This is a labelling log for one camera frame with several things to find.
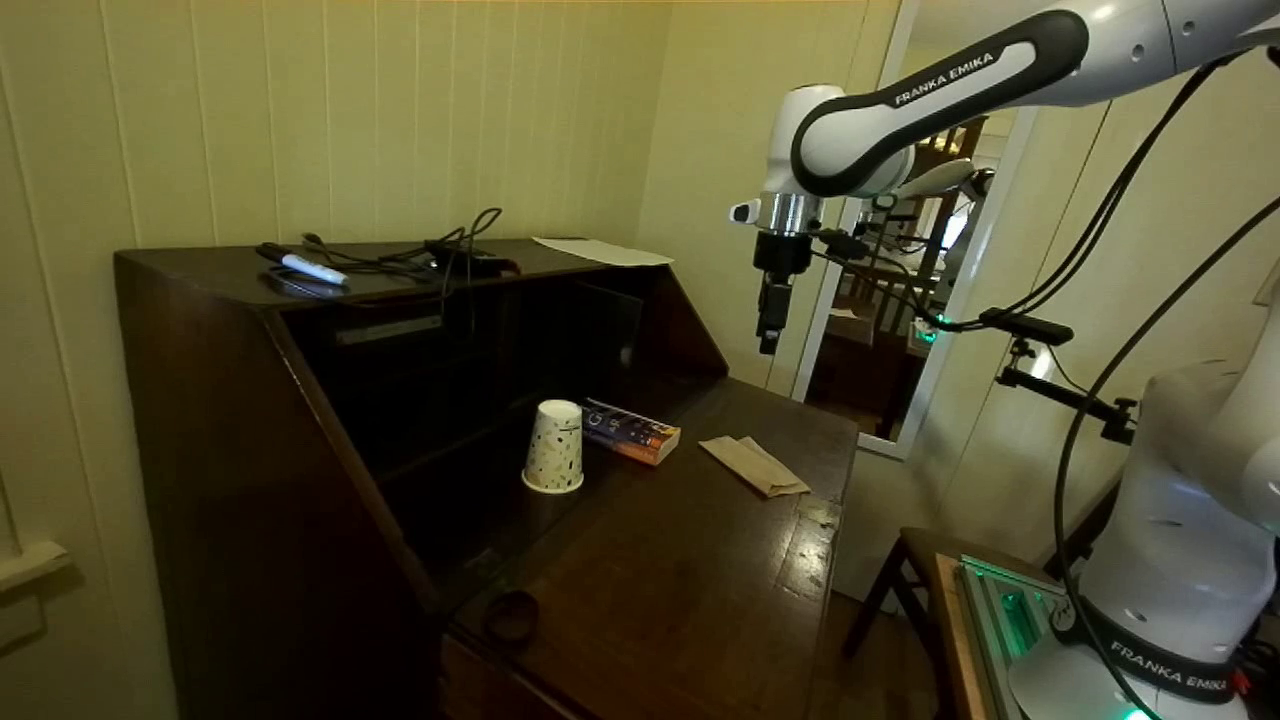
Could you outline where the wooden stand table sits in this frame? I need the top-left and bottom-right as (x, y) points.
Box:
(841, 529), (1041, 720)

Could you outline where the dark wooden secretary desk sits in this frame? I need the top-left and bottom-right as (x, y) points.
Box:
(117, 238), (855, 720)

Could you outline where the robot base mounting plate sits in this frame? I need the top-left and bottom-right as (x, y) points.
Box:
(954, 551), (1280, 720)

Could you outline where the black cable bundle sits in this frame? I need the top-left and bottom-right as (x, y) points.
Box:
(299, 202), (524, 286)

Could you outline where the white paper cup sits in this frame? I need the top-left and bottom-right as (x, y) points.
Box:
(521, 398), (585, 495)

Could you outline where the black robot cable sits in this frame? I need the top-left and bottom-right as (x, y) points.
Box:
(916, 52), (1280, 720)

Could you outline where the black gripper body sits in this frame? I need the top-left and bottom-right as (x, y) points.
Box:
(752, 233), (813, 357)

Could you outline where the small colourful box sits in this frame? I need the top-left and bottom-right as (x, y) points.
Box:
(585, 398), (679, 469)

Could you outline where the blue grey device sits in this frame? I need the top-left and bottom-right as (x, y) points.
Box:
(254, 245), (349, 286)

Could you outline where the wooden chair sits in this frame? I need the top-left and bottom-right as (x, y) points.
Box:
(806, 117), (994, 437)

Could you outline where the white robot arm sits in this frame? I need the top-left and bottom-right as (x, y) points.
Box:
(736, 0), (1280, 720)

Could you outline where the folded tan paper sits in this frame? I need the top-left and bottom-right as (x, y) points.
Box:
(705, 437), (806, 498)

